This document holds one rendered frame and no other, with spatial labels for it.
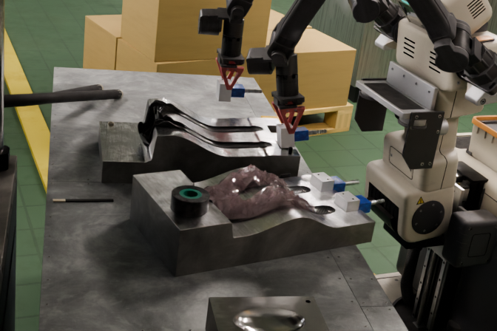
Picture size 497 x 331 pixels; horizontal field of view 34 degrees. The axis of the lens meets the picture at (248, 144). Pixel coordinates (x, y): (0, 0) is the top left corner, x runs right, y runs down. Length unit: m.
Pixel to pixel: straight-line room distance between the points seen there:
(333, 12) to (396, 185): 3.35
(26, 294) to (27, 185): 0.87
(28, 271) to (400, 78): 1.63
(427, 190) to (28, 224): 1.83
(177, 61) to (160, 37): 0.16
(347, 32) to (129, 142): 3.36
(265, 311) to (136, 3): 2.81
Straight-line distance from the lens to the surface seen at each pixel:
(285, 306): 1.52
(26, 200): 3.68
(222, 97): 2.35
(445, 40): 1.91
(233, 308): 1.49
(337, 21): 5.46
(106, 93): 2.51
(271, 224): 1.75
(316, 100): 4.62
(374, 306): 1.70
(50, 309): 1.58
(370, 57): 5.25
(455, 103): 2.21
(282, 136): 2.11
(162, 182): 1.82
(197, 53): 4.06
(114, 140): 2.14
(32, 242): 3.37
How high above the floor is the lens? 1.70
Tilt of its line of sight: 23 degrees down
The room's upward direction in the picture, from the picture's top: 8 degrees clockwise
